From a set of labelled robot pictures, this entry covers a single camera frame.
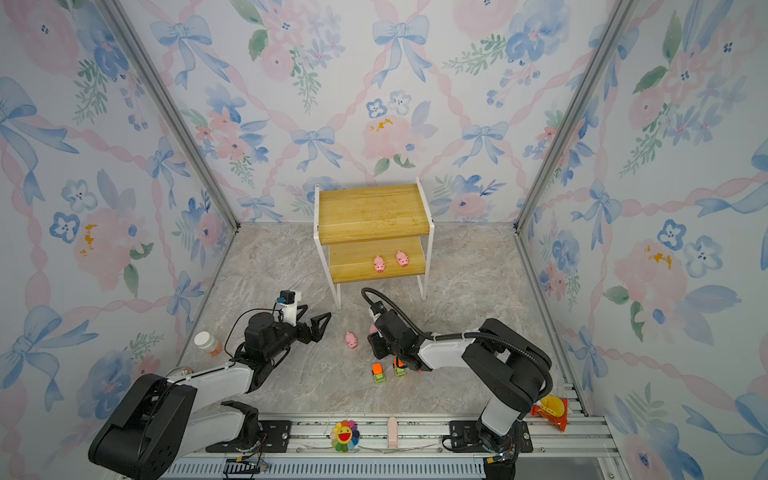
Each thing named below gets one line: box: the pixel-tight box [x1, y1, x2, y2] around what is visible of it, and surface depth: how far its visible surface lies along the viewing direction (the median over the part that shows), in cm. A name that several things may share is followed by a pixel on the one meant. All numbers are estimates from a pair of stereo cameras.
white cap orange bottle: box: [193, 331, 223, 357], surface depth 85 cm
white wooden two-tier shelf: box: [313, 177, 435, 309], surface depth 80 cm
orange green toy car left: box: [371, 363, 386, 385], surface depth 84 cm
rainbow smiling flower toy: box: [330, 420, 360, 452], surface depth 75 cm
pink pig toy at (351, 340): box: [345, 332, 359, 349], surface depth 90 cm
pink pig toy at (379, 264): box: [374, 255, 386, 273], surface depth 88 cm
